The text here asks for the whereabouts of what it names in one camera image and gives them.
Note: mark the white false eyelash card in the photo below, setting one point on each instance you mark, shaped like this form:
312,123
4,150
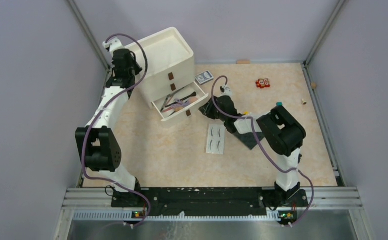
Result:
215,139

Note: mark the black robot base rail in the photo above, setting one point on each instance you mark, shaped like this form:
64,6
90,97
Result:
208,201

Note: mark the blue playing card deck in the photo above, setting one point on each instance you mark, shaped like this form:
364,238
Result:
203,77

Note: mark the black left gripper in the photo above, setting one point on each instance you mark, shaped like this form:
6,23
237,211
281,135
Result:
138,68

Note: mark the wooden block at wall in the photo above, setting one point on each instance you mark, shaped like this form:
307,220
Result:
243,62

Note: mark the peach powder puff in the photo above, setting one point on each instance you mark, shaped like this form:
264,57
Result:
192,100

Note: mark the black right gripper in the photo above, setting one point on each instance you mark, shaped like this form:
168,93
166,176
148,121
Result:
206,110

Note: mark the black makeup brush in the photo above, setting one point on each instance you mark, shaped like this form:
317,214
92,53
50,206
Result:
183,99

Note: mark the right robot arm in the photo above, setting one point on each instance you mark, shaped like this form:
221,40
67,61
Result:
279,128

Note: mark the dark green building baseplate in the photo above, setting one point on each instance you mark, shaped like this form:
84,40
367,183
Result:
246,139

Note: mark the silver eyeliner pencil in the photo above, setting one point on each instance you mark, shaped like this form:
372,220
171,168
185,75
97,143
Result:
167,99

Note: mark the beige makeup sponge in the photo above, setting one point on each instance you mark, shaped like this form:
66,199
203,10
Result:
179,108

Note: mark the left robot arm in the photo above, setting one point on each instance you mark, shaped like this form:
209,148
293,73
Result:
97,145

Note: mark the white plastic drawer organizer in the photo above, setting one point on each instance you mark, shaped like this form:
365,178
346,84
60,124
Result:
169,61

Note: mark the rose gold blush brush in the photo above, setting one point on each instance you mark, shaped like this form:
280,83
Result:
171,108

